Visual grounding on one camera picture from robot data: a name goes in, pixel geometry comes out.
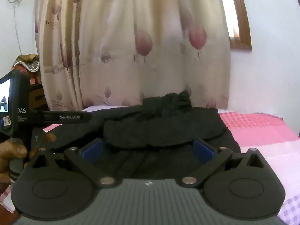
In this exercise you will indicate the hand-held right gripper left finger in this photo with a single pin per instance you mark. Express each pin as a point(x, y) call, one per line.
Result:
point(91, 151)

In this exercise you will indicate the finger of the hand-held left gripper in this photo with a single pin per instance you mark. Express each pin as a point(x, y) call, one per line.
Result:
point(70, 117)

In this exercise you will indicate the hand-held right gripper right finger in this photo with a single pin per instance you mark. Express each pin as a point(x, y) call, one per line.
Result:
point(204, 149)

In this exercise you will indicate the black garment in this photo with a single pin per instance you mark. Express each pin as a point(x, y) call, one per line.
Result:
point(164, 124)

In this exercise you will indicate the person's left hand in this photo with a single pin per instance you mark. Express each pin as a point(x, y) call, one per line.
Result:
point(10, 150)

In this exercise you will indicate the brown wooden furniture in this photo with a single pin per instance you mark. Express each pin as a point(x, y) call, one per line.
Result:
point(36, 95)

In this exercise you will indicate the pile of patterned cloth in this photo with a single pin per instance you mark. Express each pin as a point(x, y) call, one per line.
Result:
point(27, 62)

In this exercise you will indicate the pink checkered blanket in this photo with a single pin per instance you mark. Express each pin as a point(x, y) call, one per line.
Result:
point(260, 131)

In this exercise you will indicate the cream floral curtain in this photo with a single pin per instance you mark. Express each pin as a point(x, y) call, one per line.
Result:
point(131, 42)

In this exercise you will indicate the wooden window frame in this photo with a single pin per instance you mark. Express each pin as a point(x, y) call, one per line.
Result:
point(242, 28)

